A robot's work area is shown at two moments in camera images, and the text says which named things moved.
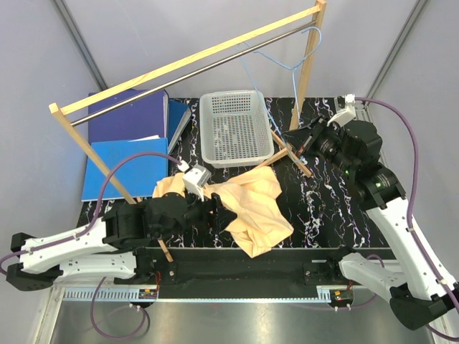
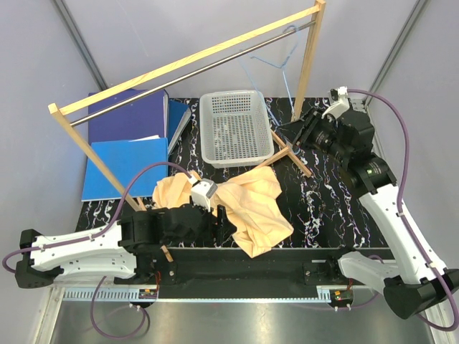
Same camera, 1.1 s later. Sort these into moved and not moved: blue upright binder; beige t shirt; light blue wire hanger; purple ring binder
Moved: light blue wire hanger
Not moved: blue upright binder; beige t shirt; purple ring binder
